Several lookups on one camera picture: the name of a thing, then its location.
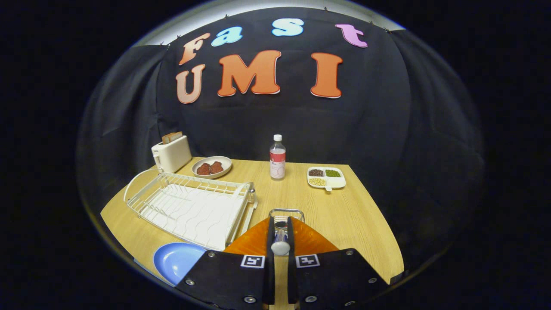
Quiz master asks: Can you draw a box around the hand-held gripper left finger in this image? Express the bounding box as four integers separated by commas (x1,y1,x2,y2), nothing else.
176,217,276,310

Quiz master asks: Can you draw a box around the blue plate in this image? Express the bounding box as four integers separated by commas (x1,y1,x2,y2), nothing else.
153,242,207,286

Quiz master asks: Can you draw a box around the clear bottle with red label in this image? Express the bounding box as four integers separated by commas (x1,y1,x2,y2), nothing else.
269,134,287,180

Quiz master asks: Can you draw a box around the beige oval plate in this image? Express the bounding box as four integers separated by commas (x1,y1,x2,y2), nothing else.
192,156,233,180

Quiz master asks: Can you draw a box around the spoon with checkered handle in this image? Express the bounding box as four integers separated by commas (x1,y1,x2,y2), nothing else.
271,220,291,256

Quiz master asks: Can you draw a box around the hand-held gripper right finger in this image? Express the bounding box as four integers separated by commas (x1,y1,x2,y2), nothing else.
287,217,390,310

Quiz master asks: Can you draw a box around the white divided tray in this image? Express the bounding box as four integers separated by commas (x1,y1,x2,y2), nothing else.
307,166,347,192

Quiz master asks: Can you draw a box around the white wire dish rack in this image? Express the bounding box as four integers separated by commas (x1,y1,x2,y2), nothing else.
124,169,259,252

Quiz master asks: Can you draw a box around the white toaster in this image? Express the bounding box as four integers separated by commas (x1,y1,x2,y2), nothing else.
151,135,192,174

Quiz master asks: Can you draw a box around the metal wire basket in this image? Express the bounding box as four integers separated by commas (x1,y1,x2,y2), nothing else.
269,208,305,235

